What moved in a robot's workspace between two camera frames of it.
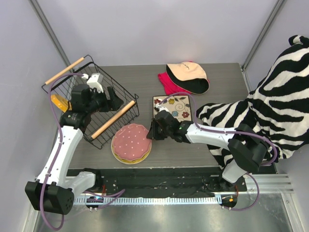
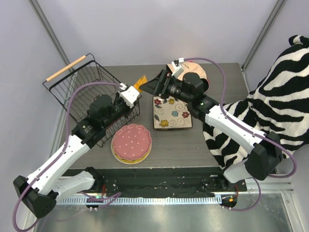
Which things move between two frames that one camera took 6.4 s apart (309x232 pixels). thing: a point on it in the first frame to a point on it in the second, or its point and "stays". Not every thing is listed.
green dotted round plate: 130,161 stays
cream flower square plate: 179,106 stays
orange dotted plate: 61,103 to 143,79
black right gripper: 156,128 to 161,83
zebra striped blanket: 277,110 stays
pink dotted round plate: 130,142 stays
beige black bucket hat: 189,76 stays
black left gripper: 106,98 to 120,103
